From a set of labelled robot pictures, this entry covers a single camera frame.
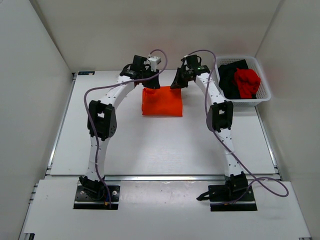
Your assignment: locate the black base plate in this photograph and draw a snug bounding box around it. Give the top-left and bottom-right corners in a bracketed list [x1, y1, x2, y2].
[196, 185, 258, 212]
[73, 185, 121, 210]

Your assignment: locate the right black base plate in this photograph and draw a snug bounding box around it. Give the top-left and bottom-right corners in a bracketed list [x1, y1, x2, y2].
[196, 185, 258, 212]

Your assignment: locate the aluminium rail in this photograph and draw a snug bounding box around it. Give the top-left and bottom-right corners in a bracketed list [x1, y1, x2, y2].
[104, 174, 225, 182]

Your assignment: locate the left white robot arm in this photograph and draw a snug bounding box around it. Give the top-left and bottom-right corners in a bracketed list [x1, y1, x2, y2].
[79, 55, 161, 202]

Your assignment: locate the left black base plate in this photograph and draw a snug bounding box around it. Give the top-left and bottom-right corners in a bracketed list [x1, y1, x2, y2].
[73, 185, 121, 210]

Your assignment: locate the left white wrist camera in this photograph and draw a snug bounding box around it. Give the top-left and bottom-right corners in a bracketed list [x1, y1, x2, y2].
[147, 56, 162, 72]

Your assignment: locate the white plastic basket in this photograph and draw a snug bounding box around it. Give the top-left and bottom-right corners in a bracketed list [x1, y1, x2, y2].
[215, 55, 271, 107]

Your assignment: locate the dark label sticker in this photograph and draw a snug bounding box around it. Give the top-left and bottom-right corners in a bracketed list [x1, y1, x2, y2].
[77, 71, 95, 76]

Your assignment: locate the black t shirt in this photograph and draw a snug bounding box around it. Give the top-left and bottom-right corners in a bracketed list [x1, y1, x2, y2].
[218, 59, 249, 100]

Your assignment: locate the orange t shirt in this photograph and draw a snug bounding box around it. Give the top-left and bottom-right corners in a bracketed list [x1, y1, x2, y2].
[141, 86, 183, 117]

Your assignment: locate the red t shirt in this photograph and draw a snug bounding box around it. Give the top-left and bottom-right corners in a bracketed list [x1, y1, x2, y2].
[232, 68, 261, 99]

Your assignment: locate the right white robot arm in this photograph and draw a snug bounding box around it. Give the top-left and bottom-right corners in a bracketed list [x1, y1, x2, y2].
[170, 54, 248, 200]

